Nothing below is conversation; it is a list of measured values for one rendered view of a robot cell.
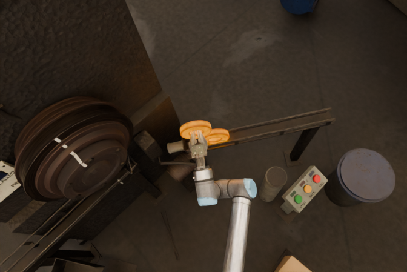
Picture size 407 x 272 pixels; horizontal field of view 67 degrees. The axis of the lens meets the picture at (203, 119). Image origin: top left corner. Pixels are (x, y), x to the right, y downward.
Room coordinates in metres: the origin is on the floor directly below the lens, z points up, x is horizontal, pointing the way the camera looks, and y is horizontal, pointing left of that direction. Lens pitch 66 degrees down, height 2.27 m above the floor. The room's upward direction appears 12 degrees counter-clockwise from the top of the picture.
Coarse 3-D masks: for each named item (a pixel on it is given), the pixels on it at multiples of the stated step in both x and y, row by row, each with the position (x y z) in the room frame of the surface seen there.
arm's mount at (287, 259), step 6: (288, 258) -0.07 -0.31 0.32; (294, 258) -0.08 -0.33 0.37; (282, 264) -0.10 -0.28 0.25; (288, 264) -0.10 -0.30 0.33; (294, 264) -0.11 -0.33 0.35; (300, 264) -0.11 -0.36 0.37; (276, 270) -0.13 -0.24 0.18; (282, 270) -0.13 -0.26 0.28; (288, 270) -0.13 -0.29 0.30; (294, 270) -0.14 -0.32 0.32; (300, 270) -0.14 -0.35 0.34; (306, 270) -0.15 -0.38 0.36
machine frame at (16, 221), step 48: (0, 0) 0.68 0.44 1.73; (48, 0) 0.73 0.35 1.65; (96, 0) 0.80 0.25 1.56; (0, 48) 0.63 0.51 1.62; (48, 48) 0.68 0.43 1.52; (96, 48) 0.75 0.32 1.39; (144, 48) 0.84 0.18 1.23; (0, 96) 0.57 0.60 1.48; (48, 96) 0.62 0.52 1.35; (96, 96) 0.69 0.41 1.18; (144, 96) 0.79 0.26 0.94; (0, 144) 0.50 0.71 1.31
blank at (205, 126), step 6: (198, 120) 0.61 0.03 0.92; (186, 126) 0.59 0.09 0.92; (192, 126) 0.58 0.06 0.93; (198, 126) 0.58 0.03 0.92; (204, 126) 0.58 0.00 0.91; (210, 126) 0.59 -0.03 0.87; (180, 132) 0.58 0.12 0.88; (186, 132) 0.58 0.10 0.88; (204, 132) 0.58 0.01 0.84; (210, 132) 0.57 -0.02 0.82; (186, 138) 0.58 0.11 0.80
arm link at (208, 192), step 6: (204, 180) 0.33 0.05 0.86; (210, 180) 0.33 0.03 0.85; (198, 186) 0.32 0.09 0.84; (204, 186) 0.31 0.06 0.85; (210, 186) 0.30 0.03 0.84; (216, 186) 0.31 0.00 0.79; (198, 192) 0.29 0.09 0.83; (204, 192) 0.28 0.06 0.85; (210, 192) 0.28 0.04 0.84; (216, 192) 0.28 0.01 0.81; (198, 198) 0.27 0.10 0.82; (204, 198) 0.26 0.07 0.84; (210, 198) 0.25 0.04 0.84; (216, 198) 0.25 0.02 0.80; (204, 204) 0.23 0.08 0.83; (210, 204) 0.23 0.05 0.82
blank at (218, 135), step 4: (216, 128) 0.60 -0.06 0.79; (220, 128) 0.60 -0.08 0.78; (212, 132) 0.58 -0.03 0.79; (216, 132) 0.58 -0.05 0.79; (220, 132) 0.58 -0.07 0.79; (224, 132) 0.58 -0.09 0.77; (208, 136) 0.57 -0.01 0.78; (212, 136) 0.57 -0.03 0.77; (216, 136) 0.57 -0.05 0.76; (220, 136) 0.57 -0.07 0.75; (224, 136) 0.57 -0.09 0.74; (228, 136) 0.57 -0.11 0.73; (208, 140) 0.57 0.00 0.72; (212, 140) 0.58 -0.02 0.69; (216, 140) 0.58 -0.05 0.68; (220, 140) 0.57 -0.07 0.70; (224, 140) 0.57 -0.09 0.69; (208, 144) 0.57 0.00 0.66
